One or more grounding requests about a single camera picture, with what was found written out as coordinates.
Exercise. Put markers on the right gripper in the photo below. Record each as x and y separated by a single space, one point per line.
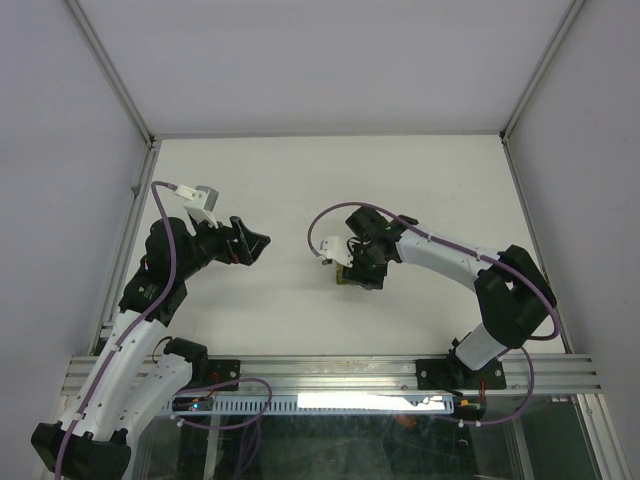
366 279

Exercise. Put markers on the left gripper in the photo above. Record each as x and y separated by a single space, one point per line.
241 250

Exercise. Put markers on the green pill box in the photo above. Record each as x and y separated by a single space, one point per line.
342 276

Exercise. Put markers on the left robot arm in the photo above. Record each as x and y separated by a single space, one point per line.
97 435

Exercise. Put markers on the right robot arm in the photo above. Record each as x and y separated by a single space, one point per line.
513 296

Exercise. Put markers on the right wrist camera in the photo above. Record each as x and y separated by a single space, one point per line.
333 249

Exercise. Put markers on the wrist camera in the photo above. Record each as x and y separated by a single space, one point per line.
199 203
333 249

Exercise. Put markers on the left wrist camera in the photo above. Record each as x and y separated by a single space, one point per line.
199 203

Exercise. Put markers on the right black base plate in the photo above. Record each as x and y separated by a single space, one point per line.
447 375

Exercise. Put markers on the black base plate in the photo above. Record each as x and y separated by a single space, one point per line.
447 375
219 373

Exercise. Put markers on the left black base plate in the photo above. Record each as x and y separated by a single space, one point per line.
219 373

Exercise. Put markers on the white slotted cable duct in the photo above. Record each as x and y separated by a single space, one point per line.
313 404

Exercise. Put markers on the aluminium mounting rail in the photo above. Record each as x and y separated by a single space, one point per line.
551 374

